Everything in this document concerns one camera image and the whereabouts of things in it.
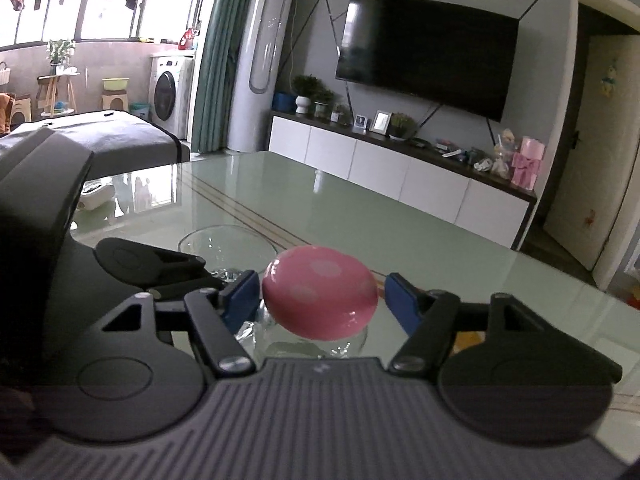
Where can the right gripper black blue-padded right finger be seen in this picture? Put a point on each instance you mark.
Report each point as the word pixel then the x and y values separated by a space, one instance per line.
pixel 500 368

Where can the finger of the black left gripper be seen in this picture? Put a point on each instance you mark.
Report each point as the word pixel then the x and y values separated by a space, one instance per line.
pixel 165 274

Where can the pink polka-dot jar lid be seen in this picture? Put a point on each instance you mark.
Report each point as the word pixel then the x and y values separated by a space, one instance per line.
pixel 320 293

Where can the blue pot on cabinet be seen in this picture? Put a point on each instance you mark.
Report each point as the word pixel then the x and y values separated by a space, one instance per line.
pixel 283 102

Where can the white tower air conditioner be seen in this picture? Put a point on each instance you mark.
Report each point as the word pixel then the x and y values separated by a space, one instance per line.
pixel 257 74

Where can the green curtain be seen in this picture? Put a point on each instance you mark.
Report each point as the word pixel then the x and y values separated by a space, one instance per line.
pixel 208 93

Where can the wooden stool with plant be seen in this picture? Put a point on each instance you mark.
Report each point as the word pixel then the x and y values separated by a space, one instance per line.
pixel 56 93

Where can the small green plant dark pot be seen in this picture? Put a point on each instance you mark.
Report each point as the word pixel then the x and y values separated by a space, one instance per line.
pixel 401 126

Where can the black wall television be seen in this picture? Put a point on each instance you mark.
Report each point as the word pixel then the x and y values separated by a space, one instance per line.
pixel 449 54

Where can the white photo frame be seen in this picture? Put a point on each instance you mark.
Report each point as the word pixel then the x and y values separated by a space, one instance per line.
pixel 381 122

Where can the white washing machine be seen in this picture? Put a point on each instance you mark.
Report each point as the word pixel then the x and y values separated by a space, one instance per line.
pixel 170 90

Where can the potted plant white pot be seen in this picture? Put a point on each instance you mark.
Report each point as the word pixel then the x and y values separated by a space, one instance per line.
pixel 305 88

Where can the clear glass jar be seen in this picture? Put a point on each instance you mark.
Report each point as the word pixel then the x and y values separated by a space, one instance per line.
pixel 272 340

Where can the green basin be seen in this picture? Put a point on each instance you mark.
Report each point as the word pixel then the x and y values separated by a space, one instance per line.
pixel 116 84

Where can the doll figure on cabinet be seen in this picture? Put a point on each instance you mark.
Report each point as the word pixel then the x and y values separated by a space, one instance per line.
pixel 503 154

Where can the pink gift box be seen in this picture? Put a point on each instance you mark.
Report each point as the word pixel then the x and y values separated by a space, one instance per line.
pixel 526 163

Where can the white tv cabinet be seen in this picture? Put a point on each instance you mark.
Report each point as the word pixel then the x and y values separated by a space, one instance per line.
pixel 480 203

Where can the clear glass cup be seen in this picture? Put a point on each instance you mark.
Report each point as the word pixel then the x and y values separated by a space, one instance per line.
pixel 229 250

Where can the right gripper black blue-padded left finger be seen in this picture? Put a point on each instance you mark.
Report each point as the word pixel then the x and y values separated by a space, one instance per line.
pixel 145 365

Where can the white door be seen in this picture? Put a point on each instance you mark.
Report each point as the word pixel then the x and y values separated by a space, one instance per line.
pixel 602 150

